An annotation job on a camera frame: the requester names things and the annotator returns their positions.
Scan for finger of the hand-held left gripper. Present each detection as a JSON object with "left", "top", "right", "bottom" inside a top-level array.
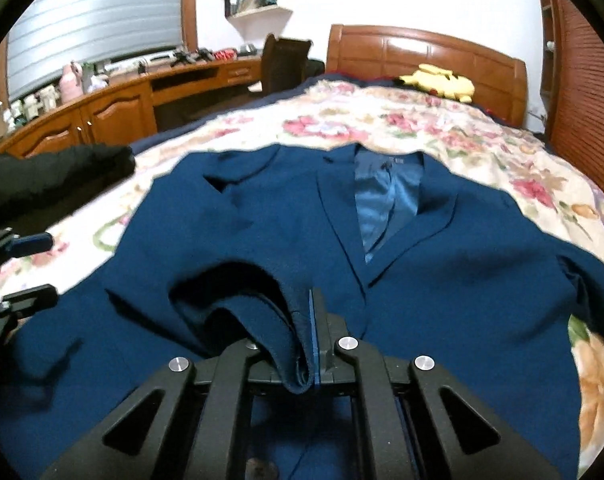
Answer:
[
  {"left": 0, "top": 283, "right": 60, "bottom": 341},
  {"left": 0, "top": 227, "right": 55, "bottom": 277}
]

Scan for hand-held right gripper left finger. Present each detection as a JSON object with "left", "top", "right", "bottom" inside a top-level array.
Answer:
[{"left": 42, "top": 341, "right": 283, "bottom": 480}]

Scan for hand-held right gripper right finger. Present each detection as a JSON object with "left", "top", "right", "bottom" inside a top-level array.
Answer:
[{"left": 308, "top": 288, "right": 563, "bottom": 480}]

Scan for navy blue sweater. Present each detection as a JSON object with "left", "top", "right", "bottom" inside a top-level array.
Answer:
[{"left": 0, "top": 142, "right": 604, "bottom": 480}]

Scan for black garment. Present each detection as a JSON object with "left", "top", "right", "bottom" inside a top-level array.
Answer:
[{"left": 0, "top": 143, "right": 136, "bottom": 228}]

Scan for cluster of small white boxes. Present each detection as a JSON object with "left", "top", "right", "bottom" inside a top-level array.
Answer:
[{"left": 9, "top": 85, "right": 57, "bottom": 125}]

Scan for wooden desk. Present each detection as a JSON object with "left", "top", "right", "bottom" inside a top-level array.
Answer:
[{"left": 0, "top": 52, "right": 263, "bottom": 161}]

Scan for pink bottle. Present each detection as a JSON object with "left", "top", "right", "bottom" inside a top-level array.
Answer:
[{"left": 60, "top": 61, "right": 82, "bottom": 103}]

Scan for floral blanket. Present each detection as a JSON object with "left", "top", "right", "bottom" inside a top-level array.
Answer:
[{"left": 0, "top": 80, "right": 604, "bottom": 480}]

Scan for grey window blind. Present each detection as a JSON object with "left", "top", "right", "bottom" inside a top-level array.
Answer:
[{"left": 6, "top": 0, "right": 185, "bottom": 103}]

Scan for dark brown chair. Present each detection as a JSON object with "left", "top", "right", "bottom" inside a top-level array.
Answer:
[{"left": 249, "top": 34, "right": 325, "bottom": 96}]

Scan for yellow plush toy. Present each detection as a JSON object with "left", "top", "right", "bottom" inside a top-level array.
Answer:
[{"left": 399, "top": 63, "right": 476, "bottom": 105}]

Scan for wooden bed headboard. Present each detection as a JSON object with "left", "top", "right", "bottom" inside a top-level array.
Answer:
[{"left": 326, "top": 24, "right": 529, "bottom": 128}]

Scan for open wooden shelf unit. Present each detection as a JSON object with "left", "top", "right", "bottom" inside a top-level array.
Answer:
[{"left": 534, "top": 0, "right": 558, "bottom": 96}]

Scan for louvered wooden wardrobe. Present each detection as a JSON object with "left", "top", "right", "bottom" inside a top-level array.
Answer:
[{"left": 547, "top": 0, "right": 604, "bottom": 201}]

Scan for wooden window frame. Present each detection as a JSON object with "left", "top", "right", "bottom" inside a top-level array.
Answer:
[{"left": 0, "top": 0, "right": 200, "bottom": 106}]

